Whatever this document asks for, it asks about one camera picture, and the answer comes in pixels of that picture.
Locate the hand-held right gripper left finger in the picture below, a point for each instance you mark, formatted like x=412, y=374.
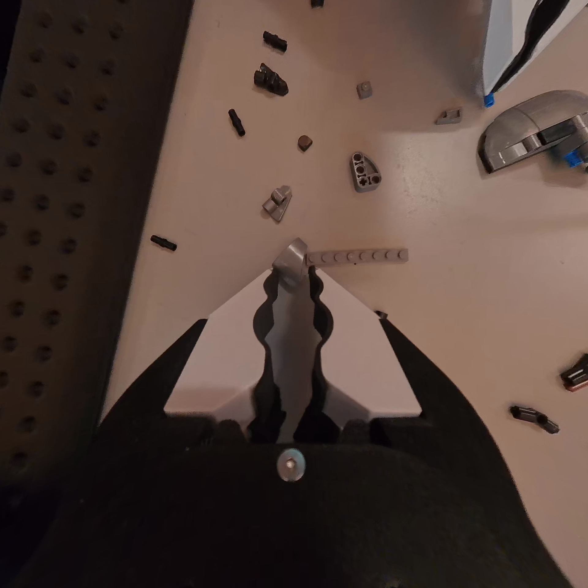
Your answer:
x=211, y=367

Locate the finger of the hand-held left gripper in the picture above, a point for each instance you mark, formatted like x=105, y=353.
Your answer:
x=503, y=41
x=556, y=23

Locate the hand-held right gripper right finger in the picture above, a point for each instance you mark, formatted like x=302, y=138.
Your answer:
x=367, y=367

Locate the long blue lego pin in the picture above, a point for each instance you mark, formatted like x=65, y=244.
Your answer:
x=488, y=99

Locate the dark grey curved lego panel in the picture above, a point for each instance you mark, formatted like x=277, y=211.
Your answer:
x=528, y=133

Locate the grey holed lego beam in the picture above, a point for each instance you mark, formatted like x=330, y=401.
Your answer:
x=365, y=172

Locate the long grey lego plate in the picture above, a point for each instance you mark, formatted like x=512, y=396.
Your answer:
x=358, y=257

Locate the small grey round lego piece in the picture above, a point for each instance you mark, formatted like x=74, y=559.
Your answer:
x=364, y=90

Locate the black lego connector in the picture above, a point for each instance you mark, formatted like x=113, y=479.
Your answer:
x=535, y=418

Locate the black red lego piece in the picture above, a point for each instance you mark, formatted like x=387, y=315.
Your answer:
x=576, y=373

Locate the small black lego piece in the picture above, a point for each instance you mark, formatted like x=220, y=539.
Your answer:
x=304, y=143

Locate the short black lego pin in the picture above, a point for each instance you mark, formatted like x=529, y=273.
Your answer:
x=236, y=122

